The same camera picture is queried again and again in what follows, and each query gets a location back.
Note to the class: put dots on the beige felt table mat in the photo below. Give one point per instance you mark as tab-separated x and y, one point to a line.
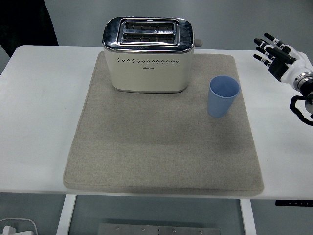
156	142

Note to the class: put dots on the small white block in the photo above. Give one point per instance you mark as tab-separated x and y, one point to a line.
8	230

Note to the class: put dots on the blue ribbed plastic cup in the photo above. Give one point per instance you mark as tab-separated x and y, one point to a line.
221	100

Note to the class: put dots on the cream and chrome toaster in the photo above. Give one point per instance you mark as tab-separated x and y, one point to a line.
149	71

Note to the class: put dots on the black table control panel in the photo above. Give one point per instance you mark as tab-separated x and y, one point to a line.
293	203

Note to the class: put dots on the grey metal plate with screws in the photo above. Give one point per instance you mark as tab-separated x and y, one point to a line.
159	230

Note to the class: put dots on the person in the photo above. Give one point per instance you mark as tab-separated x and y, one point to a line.
24	24

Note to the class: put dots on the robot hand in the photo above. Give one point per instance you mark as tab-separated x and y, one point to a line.
293	66

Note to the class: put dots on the white table leg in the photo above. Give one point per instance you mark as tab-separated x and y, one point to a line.
65	215
248	218

